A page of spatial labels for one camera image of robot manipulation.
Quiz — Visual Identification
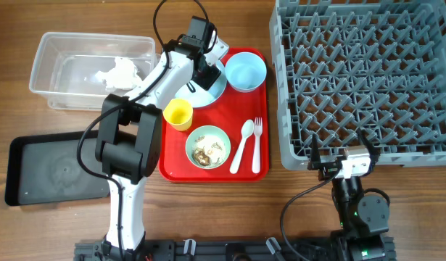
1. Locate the black plastic tray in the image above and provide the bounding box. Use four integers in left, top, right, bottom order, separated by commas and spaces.
4, 131, 110, 207

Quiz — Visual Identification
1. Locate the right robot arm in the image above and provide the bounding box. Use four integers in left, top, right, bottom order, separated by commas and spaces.
307, 130, 395, 260

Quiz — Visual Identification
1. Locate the light blue empty bowl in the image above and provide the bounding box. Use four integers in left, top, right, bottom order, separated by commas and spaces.
225, 52, 267, 93

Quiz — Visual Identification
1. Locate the clear plastic waste bin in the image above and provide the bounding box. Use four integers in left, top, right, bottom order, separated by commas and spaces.
29, 32, 157, 111

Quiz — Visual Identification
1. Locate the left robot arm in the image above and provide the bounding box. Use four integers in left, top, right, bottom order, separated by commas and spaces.
95, 39, 229, 260

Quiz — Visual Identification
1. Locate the light blue plate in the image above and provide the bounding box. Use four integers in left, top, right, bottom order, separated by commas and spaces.
175, 60, 227, 108

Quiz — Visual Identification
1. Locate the yellow plastic cup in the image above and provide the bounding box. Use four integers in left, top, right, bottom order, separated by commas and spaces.
163, 99, 194, 131

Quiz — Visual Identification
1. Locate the grey dishwasher rack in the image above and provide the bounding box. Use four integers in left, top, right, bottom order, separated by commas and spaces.
269, 1, 446, 170

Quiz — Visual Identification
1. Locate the white napkin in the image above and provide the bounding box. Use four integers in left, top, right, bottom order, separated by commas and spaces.
95, 57, 142, 93

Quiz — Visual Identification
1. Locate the white plastic spoon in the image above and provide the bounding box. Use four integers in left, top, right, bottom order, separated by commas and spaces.
229, 119, 255, 174

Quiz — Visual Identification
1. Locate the green bowl with food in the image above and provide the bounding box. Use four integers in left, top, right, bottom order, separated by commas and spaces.
185, 125, 231, 170

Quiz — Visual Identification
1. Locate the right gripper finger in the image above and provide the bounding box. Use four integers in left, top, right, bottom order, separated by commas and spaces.
309, 134, 322, 170
357, 129, 380, 167

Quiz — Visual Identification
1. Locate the white plastic fork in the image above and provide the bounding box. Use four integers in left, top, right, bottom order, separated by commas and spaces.
252, 117, 263, 173

